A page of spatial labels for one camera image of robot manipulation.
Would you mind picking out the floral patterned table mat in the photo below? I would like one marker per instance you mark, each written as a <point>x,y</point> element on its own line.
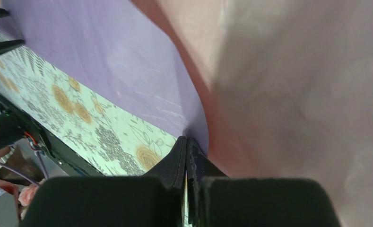
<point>110,139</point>

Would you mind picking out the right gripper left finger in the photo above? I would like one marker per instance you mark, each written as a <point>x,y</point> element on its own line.
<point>154,199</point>

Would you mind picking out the black mounting base rail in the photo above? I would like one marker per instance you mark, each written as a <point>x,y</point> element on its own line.
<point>62,156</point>

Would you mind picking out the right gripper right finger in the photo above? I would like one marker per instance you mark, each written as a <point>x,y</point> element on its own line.
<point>217,200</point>

